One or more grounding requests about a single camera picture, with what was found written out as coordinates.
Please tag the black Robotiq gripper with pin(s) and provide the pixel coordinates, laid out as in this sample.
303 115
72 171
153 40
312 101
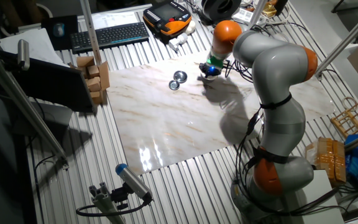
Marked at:
210 70

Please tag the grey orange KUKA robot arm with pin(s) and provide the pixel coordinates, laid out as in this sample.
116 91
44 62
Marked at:
275 62

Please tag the large steel bowl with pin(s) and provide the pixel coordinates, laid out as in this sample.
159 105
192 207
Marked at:
180 76

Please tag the small steel bowl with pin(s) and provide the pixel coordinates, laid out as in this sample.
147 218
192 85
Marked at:
174 85

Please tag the marble pattern table mat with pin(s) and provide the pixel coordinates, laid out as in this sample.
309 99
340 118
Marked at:
166 124

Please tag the black filament spool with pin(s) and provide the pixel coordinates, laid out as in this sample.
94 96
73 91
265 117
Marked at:
221 7

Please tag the white power strip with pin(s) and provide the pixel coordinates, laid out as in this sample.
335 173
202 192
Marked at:
244 15

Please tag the orange black teach pendant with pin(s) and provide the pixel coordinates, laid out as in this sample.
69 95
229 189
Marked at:
166 18

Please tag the gold box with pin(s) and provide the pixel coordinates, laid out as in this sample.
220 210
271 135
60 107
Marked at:
269 11

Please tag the flat cardboard piece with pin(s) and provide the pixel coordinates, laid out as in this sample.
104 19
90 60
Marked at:
104 74

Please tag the black computer keyboard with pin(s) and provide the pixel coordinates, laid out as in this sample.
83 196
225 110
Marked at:
110 35

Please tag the printed paper sheet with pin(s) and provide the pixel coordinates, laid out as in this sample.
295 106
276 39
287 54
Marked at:
113 20

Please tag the small cardboard box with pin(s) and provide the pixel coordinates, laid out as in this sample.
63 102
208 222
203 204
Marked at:
85 61
94 84
97 97
93 71

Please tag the brown wrapped package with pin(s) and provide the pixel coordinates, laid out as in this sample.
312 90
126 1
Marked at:
331 158

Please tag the wooden rack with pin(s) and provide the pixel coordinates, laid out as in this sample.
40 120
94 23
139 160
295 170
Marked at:
351 119

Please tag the black monitor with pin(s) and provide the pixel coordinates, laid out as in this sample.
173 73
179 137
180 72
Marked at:
51 84

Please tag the computer mouse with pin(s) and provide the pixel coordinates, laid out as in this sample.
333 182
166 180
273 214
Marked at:
58 29

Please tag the grey monitor base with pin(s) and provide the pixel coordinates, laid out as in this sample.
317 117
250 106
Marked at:
51 118

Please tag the black mouse pad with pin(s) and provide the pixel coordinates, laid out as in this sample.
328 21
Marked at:
48 40

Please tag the white paper stack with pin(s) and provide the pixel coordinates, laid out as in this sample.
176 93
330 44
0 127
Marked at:
30 43

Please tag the silver camera with blue cap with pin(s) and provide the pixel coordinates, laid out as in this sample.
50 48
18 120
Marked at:
134 182

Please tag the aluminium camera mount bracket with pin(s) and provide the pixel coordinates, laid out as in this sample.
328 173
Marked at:
104 199

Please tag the white pedestal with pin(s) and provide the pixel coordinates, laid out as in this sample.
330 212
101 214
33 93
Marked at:
315 199

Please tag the silver depth camera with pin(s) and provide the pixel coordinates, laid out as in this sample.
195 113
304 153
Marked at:
23 54

